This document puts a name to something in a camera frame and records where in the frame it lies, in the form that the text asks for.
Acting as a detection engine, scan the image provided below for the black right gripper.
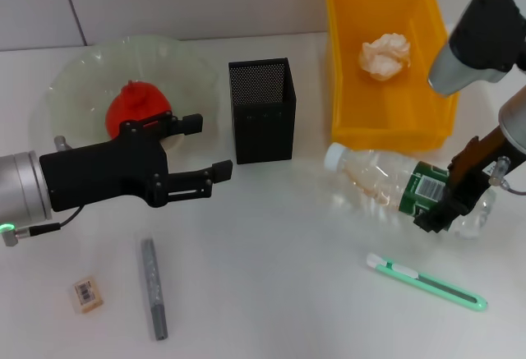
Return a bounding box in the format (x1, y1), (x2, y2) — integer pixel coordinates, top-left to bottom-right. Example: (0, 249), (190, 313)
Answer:
(412, 127), (509, 235)

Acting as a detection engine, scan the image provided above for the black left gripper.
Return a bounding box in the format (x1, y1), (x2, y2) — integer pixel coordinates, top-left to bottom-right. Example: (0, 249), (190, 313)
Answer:
(38, 111), (234, 213)

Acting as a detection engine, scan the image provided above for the clear bottle with green label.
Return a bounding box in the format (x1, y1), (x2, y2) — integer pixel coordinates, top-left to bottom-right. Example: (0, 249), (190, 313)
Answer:
(323, 142), (494, 240)

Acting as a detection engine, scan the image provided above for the orange fruit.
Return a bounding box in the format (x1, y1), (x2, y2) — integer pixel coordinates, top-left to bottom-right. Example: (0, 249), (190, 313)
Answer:
(104, 80), (173, 146)

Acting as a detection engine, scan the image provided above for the white paper ball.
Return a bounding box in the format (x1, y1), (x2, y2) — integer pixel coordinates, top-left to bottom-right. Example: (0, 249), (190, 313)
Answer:
(358, 32), (413, 81)

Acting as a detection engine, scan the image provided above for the black mesh pen holder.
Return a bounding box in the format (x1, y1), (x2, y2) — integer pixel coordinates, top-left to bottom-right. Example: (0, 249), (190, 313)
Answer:
(228, 57), (298, 166)

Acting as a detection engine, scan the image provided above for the green utility knife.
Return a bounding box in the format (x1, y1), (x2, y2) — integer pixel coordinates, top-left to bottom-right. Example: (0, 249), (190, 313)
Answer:
(365, 251), (489, 314)

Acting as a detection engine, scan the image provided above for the pale green glass fruit plate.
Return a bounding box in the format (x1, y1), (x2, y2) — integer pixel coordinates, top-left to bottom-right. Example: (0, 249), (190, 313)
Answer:
(48, 35), (222, 159)

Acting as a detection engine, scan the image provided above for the gray marker pen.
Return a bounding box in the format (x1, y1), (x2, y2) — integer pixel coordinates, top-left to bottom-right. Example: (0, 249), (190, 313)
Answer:
(135, 231), (169, 342)

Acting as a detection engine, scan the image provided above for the beige eraser with barcode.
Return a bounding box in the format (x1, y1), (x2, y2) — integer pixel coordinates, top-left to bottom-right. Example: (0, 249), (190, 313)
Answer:
(68, 277), (104, 315)

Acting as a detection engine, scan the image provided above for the yellow plastic bin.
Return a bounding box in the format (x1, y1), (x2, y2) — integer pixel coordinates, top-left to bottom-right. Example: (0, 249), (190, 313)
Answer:
(323, 0), (460, 153)

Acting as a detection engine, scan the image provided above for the right wrist cable with plug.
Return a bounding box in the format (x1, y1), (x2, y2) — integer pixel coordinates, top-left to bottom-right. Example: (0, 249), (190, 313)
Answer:
(487, 155), (526, 196)

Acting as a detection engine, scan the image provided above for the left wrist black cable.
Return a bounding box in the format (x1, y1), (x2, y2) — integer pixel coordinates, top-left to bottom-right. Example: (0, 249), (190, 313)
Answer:
(16, 206), (85, 239)

